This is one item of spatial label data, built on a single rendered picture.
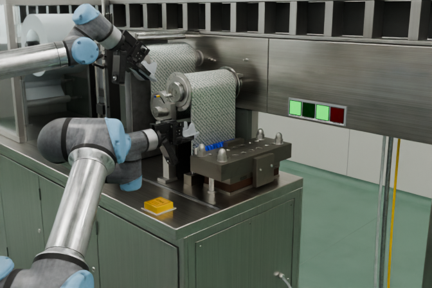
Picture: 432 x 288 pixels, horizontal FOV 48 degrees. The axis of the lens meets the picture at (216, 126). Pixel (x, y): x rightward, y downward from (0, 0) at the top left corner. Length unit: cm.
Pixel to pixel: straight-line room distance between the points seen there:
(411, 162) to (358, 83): 264
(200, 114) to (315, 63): 46
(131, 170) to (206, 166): 27
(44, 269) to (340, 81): 114
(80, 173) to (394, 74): 101
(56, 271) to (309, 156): 394
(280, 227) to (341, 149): 273
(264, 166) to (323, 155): 292
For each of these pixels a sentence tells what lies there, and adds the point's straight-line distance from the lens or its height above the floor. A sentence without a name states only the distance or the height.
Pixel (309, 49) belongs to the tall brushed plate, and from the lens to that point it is 179.
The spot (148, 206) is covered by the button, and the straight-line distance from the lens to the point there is 162.
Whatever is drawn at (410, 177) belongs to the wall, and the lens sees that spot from 433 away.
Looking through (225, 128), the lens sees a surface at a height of 109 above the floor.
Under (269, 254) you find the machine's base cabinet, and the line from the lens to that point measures 191.
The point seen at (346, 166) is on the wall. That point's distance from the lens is 458.
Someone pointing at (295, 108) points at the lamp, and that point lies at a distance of 185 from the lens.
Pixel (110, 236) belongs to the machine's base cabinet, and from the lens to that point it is 190.
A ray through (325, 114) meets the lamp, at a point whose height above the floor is 118.
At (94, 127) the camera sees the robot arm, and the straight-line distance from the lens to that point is 124.
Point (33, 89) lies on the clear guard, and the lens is 257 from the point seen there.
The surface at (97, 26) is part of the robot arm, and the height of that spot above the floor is 150.
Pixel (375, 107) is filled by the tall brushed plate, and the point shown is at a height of 123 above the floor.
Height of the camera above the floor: 155
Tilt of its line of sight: 14 degrees down
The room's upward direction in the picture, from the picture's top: straight up
